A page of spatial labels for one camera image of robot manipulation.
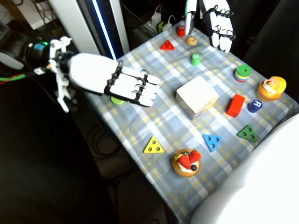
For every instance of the red cylinder with white letter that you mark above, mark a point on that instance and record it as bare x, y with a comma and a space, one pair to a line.
180, 31

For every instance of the green cylinder with white letter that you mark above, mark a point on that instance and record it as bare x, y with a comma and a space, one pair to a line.
195, 59

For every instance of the white paper box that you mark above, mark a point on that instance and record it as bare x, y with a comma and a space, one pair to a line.
197, 94

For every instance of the blue cylinder with letter R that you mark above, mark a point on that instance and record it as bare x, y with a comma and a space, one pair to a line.
255, 106

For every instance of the toy cookie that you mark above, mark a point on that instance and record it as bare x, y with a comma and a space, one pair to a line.
191, 41

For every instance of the black fabric backdrop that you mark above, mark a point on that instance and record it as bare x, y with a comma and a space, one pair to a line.
268, 23

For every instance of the white charger plug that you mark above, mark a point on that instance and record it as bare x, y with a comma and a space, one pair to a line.
156, 19
171, 23

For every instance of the red triangle block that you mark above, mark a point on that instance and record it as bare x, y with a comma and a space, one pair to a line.
167, 46

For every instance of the green plug adapter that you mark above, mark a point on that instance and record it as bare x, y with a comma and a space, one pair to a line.
161, 26

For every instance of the power strip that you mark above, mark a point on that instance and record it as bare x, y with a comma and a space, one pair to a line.
143, 29

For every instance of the toy cupcake with yellow topping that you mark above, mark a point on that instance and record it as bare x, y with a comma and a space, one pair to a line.
271, 89

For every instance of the red rectangular block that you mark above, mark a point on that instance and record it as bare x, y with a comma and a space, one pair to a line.
235, 105

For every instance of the blue plaid table cloth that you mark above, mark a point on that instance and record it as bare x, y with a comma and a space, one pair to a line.
163, 114

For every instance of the green triangle block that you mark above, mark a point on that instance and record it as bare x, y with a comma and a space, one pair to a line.
248, 134

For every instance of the blue triangle block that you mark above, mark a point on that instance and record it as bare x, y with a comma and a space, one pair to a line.
212, 142

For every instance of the yellow triangle block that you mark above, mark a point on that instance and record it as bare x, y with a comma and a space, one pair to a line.
153, 146

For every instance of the toy cupcake with strawberries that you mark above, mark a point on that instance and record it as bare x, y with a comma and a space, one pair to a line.
187, 163

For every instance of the white column with blue strip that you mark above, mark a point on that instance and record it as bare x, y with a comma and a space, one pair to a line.
70, 23

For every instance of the white rounded robot shell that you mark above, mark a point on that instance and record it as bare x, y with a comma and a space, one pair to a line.
257, 186

